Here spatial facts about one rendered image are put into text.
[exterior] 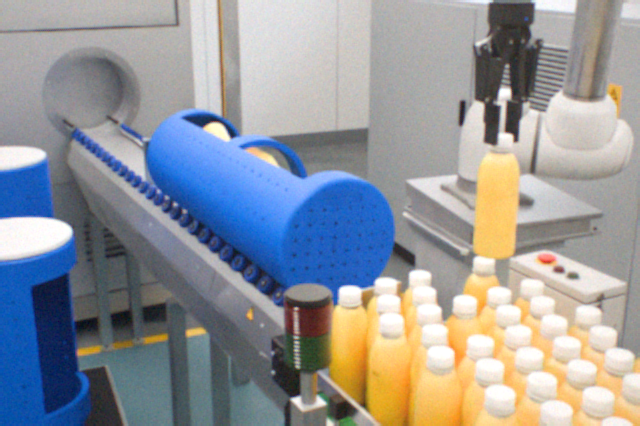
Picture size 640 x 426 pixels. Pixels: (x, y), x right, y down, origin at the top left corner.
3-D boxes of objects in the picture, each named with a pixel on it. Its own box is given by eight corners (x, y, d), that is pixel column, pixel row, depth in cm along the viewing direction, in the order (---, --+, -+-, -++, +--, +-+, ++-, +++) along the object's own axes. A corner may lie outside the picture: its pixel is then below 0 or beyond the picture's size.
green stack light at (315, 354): (317, 345, 112) (317, 313, 111) (341, 365, 107) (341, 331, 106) (276, 356, 110) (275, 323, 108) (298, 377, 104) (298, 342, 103)
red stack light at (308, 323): (317, 312, 111) (317, 286, 110) (341, 331, 106) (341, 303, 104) (275, 322, 108) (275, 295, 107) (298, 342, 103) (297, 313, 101)
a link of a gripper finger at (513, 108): (506, 100, 140) (509, 99, 141) (503, 139, 143) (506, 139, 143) (518, 102, 138) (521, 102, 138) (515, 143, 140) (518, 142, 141)
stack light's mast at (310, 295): (317, 384, 114) (317, 279, 109) (340, 405, 109) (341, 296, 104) (277, 396, 111) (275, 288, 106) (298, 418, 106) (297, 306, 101)
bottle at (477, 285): (458, 368, 159) (463, 273, 153) (459, 350, 166) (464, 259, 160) (496, 372, 158) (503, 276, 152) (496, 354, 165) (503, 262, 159)
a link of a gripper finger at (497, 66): (515, 39, 133) (509, 37, 132) (499, 107, 136) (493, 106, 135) (499, 37, 136) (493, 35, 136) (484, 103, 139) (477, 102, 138)
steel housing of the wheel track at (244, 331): (138, 201, 357) (132, 125, 346) (437, 460, 177) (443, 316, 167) (71, 211, 344) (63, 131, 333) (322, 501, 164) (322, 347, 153)
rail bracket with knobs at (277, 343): (312, 374, 157) (312, 325, 154) (330, 391, 151) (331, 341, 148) (266, 387, 153) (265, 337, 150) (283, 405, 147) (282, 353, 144)
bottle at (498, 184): (523, 254, 146) (532, 145, 140) (494, 263, 142) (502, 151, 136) (492, 243, 152) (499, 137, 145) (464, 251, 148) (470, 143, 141)
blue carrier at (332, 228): (233, 199, 254) (238, 108, 246) (389, 299, 181) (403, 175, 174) (144, 204, 240) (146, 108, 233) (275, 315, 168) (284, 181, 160)
